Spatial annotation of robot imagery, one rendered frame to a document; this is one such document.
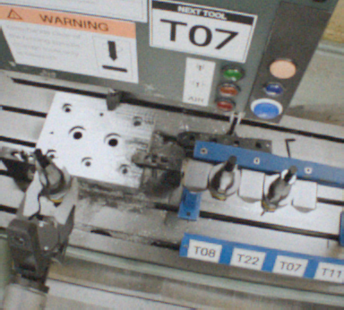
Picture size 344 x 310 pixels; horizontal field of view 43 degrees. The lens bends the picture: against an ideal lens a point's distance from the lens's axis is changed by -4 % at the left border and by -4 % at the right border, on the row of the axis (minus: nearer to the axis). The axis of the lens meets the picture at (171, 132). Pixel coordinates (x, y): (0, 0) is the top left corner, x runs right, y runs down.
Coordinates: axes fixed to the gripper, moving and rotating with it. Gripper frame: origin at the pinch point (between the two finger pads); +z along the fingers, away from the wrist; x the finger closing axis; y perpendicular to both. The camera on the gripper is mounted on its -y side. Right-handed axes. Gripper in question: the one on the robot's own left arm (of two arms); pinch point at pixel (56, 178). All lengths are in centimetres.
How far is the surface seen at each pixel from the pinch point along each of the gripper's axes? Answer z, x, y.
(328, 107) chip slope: 65, 68, 60
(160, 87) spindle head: 3.2, 18.4, -30.8
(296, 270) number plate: 0, 54, 36
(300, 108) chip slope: 65, 59, 64
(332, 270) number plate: 1, 63, 35
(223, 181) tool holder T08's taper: 7.0, 29.8, 3.7
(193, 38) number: 3.1, 21.6, -40.8
